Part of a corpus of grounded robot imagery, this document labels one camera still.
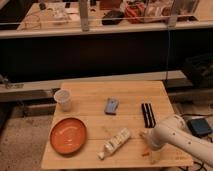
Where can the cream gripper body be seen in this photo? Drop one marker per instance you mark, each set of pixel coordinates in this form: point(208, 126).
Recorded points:
point(154, 156)

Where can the orange pepper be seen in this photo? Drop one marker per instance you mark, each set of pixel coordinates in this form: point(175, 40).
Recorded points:
point(146, 152)

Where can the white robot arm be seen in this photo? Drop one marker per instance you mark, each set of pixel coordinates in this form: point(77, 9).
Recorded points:
point(170, 130)

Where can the orange ceramic bowl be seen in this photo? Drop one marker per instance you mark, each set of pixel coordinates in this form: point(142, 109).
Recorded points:
point(68, 136)

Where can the black striped rectangular case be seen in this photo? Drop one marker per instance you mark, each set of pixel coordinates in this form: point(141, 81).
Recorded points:
point(148, 115)

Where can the white plastic bottle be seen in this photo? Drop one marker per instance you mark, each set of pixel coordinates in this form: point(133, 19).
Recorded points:
point(113, 144)

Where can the black power box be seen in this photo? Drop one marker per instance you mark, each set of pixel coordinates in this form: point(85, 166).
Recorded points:
point(199, 127)

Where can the blue grey sponge block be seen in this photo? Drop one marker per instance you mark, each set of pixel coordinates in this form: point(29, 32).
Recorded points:
point(111, 106)

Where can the translucent plastic cup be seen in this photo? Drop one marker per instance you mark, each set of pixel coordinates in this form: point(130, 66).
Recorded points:
point(63, 98)

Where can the orange red items pile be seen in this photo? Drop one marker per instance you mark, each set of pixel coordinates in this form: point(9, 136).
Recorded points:
point(135, 13)

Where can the black bag on shelf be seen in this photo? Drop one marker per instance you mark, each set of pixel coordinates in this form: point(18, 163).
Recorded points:
point(112, 17)

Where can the metal rail beam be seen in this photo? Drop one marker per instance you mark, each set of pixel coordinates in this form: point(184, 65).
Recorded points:
point(45, 89)

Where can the grey vertical post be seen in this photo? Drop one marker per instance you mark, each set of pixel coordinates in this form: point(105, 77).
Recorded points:
point(83, 9)

